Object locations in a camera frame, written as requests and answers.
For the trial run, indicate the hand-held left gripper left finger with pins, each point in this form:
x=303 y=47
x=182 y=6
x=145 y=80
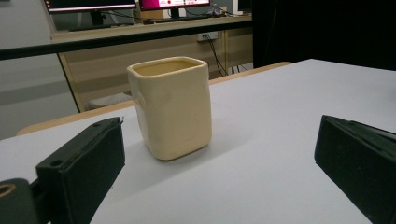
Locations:
x=77 y=174

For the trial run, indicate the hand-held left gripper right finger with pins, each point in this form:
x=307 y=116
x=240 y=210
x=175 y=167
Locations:
x=358 y=168

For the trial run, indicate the cream square ceramic cup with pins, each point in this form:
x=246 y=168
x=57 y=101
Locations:
x=174 y=115

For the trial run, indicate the chair base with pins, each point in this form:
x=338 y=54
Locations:
x=109 y=100

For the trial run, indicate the light wooden office desk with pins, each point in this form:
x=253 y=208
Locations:
x=124 y=68

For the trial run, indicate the black curtain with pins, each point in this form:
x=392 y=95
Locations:
x=323 y=31

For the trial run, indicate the white partition panel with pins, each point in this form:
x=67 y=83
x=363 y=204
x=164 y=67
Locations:
x=25 y=28

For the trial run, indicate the black computer monitor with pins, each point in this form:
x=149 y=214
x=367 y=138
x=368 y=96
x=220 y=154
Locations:
x=90 y=4

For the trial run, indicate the black keyboard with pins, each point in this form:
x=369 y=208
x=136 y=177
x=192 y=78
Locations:
x=180 y=20

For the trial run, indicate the monitor with pink screen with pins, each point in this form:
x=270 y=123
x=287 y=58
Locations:
x=174 y=3

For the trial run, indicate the black horizontal frame bar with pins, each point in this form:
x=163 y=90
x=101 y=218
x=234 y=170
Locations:
x=93 y=43

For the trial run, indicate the white wall socket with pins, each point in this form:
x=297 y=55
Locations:
x=208 y=36

